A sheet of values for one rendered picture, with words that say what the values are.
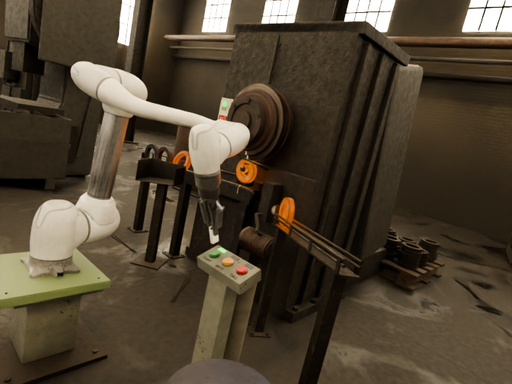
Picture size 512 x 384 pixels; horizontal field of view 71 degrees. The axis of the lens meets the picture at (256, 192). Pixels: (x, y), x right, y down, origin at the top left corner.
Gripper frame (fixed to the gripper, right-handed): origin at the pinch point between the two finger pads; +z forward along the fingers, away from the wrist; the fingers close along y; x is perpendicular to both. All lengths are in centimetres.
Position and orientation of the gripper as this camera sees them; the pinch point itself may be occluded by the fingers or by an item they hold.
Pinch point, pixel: (213, 234)
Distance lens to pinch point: 135.9
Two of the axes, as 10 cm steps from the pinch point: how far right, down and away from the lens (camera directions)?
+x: -7.0, 3.4, -6.3
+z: 0.4, 9.0, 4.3
